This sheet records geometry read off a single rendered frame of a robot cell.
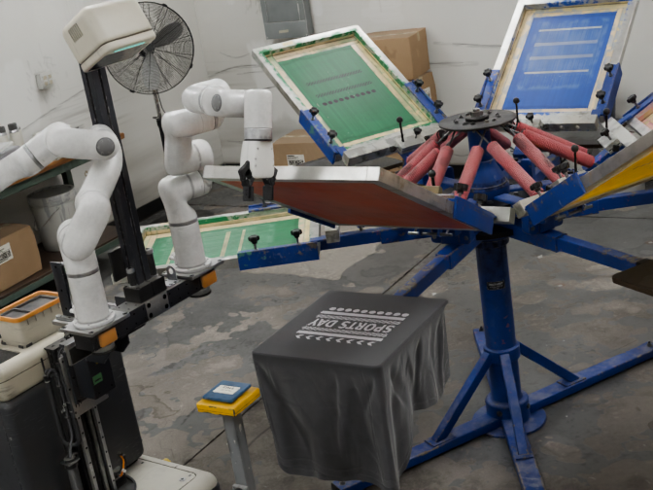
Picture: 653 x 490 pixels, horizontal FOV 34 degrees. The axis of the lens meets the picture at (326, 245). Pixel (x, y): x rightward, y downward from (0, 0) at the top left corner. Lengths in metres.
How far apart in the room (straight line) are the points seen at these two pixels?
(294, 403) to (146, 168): 5.23
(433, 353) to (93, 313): 1.05
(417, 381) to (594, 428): 1.39
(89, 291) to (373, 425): 0.91
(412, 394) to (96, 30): 1.42
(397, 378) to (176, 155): 0.96
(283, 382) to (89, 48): 1.13
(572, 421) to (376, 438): 1.57
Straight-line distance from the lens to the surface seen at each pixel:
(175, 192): 3.39
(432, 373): 3.38
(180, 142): 3.28
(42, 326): 3.83
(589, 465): 4.30
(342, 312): 3.43
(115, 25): 3.06
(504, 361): 4.40
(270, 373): 3.26
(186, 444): 4.85
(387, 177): 2.87
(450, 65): 7.83
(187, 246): 3.45
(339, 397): 3.16
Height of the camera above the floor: 2.27
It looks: 19 degrees down
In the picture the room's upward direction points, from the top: 9 degrees counter-clockwise
